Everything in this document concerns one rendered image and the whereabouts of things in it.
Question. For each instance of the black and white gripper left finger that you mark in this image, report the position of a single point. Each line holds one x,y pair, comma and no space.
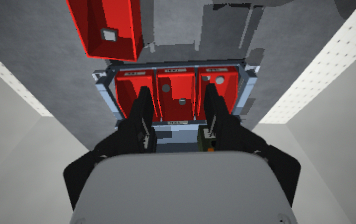
128,139

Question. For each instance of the small grey block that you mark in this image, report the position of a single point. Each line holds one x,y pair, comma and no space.
108,34

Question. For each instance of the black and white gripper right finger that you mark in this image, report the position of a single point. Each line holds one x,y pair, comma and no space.
231,136

